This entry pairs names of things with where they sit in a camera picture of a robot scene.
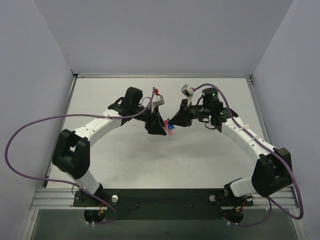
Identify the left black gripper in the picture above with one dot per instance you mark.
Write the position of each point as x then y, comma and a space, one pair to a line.
152, 121

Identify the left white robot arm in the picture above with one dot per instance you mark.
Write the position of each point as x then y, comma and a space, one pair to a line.
72, 151

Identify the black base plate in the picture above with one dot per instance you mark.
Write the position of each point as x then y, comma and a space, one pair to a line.
168, 211

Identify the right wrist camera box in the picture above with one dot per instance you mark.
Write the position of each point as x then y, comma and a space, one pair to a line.
188, 91

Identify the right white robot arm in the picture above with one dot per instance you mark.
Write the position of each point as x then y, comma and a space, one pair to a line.
272, 165

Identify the pink keychain charm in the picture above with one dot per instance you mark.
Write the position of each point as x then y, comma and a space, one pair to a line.
170, 133

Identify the blue capped key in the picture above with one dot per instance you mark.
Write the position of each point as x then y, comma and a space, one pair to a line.
170, 126

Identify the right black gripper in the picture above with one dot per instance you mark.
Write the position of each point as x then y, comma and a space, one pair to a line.
185, 113

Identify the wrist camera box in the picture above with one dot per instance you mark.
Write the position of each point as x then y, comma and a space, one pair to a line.
188, 91
158, 100

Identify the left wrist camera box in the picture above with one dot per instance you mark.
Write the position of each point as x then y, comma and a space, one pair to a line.
158, 100

